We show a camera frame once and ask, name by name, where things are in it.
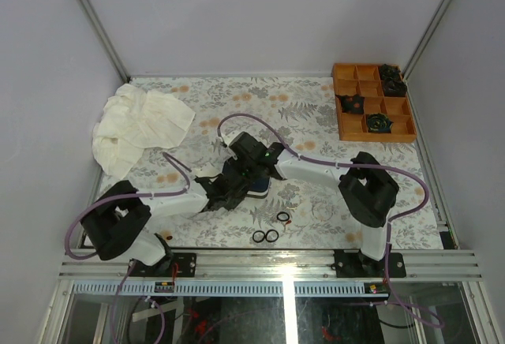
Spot white crumpled cloth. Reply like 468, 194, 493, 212
92, 84, 196, 180

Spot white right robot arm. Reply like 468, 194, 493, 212
222, 132, 399, 277

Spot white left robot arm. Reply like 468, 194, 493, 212
77, 173, 253, 277

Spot dark green fabric flower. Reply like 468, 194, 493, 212
365, 113, 393, 133

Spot dark fabric flower orange dots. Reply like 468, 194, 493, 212
337, 94, 365, 114

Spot floral table mat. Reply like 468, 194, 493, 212
85, 75, 445, 250

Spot cream and navy jewelry box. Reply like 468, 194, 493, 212
246, 178, 271, 199

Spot orange divided tray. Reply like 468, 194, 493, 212
332, 63, 417, 143

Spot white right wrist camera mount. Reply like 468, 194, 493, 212
218, 133, 237, 148

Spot silver wire bangle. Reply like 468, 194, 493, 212
311, 200, 335, 222

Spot aluminium rail frame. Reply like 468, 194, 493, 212
59, 249, 482, 297

